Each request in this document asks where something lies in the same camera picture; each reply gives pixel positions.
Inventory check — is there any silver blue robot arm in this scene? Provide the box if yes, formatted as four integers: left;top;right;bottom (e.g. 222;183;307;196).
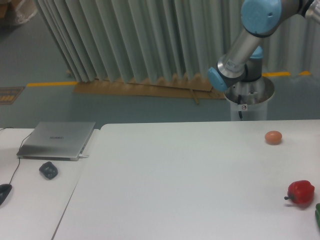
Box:
207;0;320;92

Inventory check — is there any white usb plug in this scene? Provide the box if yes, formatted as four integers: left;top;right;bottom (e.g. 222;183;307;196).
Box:
78;154;89;159

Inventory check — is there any grey-green pleated curtain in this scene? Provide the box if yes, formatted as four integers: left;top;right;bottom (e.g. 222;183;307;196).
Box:
32;0;251;85

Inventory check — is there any brown toy egg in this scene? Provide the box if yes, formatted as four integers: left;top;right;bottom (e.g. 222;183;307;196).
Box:
264;130;283;145

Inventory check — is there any silver closed laptop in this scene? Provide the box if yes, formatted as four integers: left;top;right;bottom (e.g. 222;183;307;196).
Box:
16;121;96;161

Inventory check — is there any black small controller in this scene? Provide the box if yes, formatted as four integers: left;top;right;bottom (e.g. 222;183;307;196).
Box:
39;161;59;180

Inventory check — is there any brown floor sign mat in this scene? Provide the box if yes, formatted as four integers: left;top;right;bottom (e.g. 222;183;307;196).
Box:
0;86;25;105

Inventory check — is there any red toy bell pepper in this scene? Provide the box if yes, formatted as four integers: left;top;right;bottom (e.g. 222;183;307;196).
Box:
284;180;315;206

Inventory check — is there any black computer mouse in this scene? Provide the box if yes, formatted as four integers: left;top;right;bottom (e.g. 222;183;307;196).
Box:
0;183;13;205

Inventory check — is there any green toy vegetable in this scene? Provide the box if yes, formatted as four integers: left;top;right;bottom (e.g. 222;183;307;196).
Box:
314;203;320;229

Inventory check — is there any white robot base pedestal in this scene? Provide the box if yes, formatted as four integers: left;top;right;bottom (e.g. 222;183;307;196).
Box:
224;76;275;121

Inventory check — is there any black mouse cable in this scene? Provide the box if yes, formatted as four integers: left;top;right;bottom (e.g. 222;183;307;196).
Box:
0;127;33;186

